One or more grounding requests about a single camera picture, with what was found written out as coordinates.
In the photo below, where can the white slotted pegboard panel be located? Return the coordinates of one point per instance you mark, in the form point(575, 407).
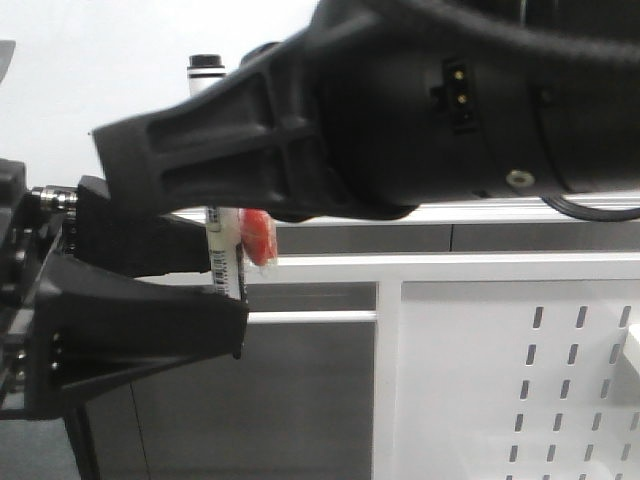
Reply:
point(517, 380)

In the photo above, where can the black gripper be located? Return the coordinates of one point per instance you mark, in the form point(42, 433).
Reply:
point(372, 124)
point(93, 329)

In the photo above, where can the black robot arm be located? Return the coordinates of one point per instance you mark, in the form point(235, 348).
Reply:
point(582, 61)

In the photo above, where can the white upper marker tray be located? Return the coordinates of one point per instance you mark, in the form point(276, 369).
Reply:
point(631, 348)

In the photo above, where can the red round magnet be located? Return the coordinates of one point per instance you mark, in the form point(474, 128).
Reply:
point(258, 236)

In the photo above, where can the large white whiteboard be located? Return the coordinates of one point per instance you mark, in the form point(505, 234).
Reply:
point(75, 66)

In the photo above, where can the white whiteboard stand frame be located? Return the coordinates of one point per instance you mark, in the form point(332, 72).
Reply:
point(325, 284)

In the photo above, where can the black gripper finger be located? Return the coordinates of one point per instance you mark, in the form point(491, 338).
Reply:
point(254, 139)

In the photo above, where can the dark hanging flip panel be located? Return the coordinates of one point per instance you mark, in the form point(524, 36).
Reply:
point(297, 404)

